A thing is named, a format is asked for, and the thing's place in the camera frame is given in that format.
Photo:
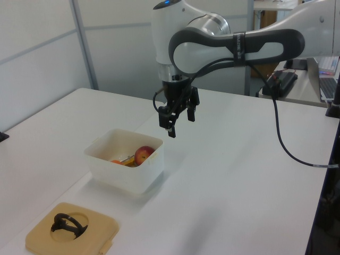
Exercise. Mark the red apple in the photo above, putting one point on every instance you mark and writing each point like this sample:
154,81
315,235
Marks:
143,155

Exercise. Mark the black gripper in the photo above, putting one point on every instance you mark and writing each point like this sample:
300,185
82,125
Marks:
175,93

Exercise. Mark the grey partition post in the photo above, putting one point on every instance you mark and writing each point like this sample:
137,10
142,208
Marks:
248,82

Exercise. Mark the black electronics box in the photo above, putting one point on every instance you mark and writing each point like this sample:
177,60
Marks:
284,81

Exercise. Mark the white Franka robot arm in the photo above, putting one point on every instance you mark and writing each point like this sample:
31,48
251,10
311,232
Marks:
191,53

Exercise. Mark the black table clamp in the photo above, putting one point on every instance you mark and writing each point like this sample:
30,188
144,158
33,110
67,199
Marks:
3,136

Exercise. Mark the large orange C-clamp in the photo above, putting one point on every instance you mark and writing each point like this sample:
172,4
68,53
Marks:
130,162

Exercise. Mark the wooden cabinet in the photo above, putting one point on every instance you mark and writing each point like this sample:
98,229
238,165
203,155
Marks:
267,18

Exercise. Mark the beige container lid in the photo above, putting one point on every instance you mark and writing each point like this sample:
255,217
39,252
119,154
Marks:
42,239

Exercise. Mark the white plastic container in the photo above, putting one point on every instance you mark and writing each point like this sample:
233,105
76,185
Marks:
125,178

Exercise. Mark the open laptop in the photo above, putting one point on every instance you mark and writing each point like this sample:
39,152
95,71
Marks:
328,85

